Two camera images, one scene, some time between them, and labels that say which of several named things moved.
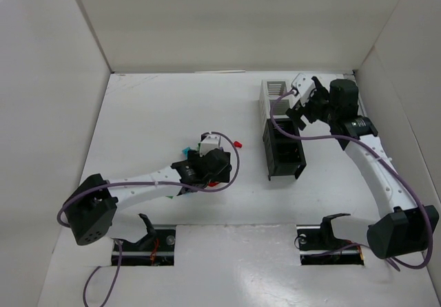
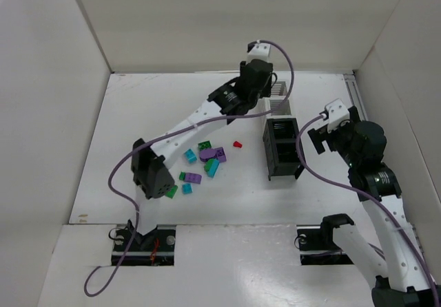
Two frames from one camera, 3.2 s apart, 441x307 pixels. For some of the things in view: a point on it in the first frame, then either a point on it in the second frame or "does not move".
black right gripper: x=306 y=113 -> x=319 y=137
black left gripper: x=194 y=157 -> x=257 y=76
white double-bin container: x=270 y=90 does not move
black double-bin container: x=284 y=156 does not move
